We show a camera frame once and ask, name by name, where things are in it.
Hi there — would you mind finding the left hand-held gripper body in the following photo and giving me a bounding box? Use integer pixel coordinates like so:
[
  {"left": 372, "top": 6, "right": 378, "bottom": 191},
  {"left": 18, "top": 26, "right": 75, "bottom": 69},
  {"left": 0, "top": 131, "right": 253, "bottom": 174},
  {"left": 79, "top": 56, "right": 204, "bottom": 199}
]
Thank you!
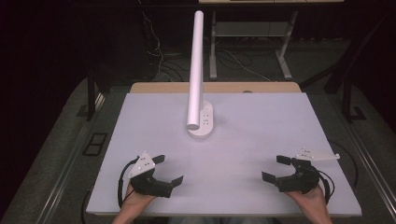
[{"left": 128, "top": 151, "right": 174, "bottom": 199}]

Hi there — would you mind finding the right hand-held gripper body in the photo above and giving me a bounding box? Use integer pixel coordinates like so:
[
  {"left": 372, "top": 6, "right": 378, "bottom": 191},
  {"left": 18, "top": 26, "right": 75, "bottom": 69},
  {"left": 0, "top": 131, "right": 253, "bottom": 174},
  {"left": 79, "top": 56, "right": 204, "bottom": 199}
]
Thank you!
[{"left": 275, "top": 147, "right": 341, "bottom": 194}]

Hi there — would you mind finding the person's left hand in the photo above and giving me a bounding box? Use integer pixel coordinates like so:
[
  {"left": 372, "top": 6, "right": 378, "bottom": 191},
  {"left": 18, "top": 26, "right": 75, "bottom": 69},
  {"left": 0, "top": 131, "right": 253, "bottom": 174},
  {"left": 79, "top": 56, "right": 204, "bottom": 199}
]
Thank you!
[{"left": 120, "top": 183, "right": 157, "bottom": 217}]

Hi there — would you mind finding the person's right hand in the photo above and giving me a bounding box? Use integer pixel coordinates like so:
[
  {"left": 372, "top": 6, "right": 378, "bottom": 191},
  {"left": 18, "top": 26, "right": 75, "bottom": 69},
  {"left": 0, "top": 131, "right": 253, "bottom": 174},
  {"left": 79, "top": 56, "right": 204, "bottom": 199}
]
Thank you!
[{"left": 284, "top": 184, "right": 328, "bottom": 217}]

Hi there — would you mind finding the white table mat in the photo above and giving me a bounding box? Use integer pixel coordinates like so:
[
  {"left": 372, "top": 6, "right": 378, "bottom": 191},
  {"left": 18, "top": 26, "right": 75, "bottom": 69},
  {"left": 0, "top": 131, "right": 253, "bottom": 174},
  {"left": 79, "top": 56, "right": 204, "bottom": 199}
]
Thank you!
[{"left": 86, "top": 91, "right": 362, "bottom": 217}]

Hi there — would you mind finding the black metal stand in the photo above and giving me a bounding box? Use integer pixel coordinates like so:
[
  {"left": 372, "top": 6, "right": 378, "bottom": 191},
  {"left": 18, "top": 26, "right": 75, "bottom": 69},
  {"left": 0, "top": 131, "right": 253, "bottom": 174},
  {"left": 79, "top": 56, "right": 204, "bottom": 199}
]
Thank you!
[
  {"left": 76, "top": 66, "right": 108, "bottom": 122},
  {"left": 300, "top": 12, "right": 396, "bottom": 124}
]

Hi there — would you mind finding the white desk lamp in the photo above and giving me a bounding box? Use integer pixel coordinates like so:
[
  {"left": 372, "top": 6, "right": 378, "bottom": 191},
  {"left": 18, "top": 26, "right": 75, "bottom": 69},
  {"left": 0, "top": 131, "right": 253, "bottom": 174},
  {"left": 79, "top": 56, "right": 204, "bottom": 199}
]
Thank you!
[{"left": 186, "top": 9, "right": 215, "bottom": 140}]

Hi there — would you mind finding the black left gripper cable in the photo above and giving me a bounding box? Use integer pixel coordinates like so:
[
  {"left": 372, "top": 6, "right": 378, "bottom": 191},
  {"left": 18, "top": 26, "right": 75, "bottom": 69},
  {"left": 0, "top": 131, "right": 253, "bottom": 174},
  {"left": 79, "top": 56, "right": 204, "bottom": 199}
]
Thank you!
[{"left": 117, "top": 156, "right": 140, "bottom": 208}]

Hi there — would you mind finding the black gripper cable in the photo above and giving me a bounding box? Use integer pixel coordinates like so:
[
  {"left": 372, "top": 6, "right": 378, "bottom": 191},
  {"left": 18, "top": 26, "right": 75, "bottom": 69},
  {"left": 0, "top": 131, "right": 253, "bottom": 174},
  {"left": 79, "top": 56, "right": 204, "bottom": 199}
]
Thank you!
[
  {"left": 117, "top": 156, "right": 140, "bottom": 208},
  {"left": 317, "top": 169, "right": 336, "bottom": 205}
]

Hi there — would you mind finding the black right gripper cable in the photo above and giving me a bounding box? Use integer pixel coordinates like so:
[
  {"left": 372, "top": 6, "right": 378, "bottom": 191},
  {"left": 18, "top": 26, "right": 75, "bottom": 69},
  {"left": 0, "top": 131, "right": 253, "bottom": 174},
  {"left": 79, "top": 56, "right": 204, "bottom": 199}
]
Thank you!
[{"left": 317, "top": 169, "right": 336, "bottom": 205}]

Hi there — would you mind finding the thin black cable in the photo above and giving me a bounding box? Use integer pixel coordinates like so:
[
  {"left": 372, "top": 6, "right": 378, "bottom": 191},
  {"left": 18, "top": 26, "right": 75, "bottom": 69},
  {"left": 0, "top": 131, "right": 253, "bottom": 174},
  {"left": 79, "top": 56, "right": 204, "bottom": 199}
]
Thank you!
[{"left": 329, "top": 139, "right": 360, "bottom": 189}]

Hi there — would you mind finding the black floor socket frame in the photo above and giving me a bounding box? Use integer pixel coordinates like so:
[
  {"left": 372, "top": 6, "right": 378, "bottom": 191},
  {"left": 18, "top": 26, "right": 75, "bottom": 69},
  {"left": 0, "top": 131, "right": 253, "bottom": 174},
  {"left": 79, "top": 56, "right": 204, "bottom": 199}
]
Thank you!
[{"left": 81, "top": 132, "right": 108, "bottom": 157}]

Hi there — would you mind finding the long white floor cable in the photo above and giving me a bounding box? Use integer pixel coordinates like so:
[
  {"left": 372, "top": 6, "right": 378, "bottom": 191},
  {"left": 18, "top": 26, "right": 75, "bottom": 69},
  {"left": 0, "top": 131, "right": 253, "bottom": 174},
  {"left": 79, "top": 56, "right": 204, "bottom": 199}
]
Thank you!
[{"left": 223, "top": 49, "right": 273, "bottom": 83}]

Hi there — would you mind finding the grey metal-frame desk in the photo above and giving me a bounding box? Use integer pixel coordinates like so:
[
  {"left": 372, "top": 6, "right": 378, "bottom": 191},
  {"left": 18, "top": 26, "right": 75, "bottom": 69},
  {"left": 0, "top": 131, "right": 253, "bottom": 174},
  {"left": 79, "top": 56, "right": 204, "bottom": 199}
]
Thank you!
[{"left": 198, "top": 0, "right": 345, "bottom": 82}]

